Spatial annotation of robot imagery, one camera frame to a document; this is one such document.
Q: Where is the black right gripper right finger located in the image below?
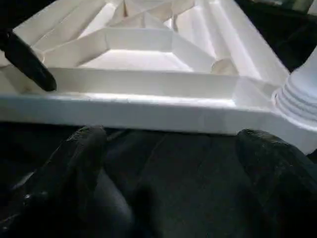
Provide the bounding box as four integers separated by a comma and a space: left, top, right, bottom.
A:
235, 129, 317, 238

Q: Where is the white plastic table top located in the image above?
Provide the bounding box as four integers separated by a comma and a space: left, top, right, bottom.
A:
0, 0, 317, 155

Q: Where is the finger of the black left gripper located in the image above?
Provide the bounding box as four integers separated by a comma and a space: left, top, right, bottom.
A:
0, 29, 58, 93

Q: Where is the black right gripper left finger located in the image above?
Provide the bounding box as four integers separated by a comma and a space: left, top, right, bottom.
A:
0, 125, 107, 238

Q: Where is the white plastic table leg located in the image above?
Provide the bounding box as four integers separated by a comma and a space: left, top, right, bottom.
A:
271, 46, 317, 124

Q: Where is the black work mat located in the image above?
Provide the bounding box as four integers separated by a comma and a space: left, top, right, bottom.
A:
0, 0, 317, 238

